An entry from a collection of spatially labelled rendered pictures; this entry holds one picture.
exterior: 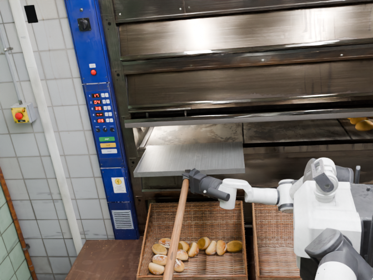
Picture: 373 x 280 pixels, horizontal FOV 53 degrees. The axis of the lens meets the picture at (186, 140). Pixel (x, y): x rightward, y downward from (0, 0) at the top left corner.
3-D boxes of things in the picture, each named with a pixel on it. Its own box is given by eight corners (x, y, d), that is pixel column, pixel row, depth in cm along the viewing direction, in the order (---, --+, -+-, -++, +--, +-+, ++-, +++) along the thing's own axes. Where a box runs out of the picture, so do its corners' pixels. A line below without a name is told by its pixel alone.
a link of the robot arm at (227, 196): (220, 176, 168) (241, 183, 161) (217, 199, 170) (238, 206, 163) (205, 180, 159) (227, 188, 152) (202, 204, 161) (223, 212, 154)
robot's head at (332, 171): (333, 182, 118) (335, 158, 115) (337, 200, 109) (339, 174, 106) (312, 181, 120) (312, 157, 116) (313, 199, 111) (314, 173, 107)
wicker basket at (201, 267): (154, 239, 234) (148, 201, 223) (245, 236, 228) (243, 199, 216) (139, 300, 190) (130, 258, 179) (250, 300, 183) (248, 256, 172)
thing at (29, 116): (20, 119, 213) (15, 103, 209) (37, 118, 212) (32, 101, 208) (14, 124, 206) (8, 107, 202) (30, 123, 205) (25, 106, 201)
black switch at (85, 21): (79, 31, 185) (75, 8, 181) (91, 30, 184) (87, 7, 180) (76, 32, 182) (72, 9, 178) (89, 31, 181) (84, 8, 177)
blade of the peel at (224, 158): (245, 173, 178) (245, 168, 177) (134, 177, 186) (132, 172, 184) (242, 141, 211) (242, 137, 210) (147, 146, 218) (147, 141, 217)
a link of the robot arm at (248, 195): (221, 177, 162) (251, 180, 163) (219, 197, 164) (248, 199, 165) (224, 181, 156) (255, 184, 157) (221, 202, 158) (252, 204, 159)
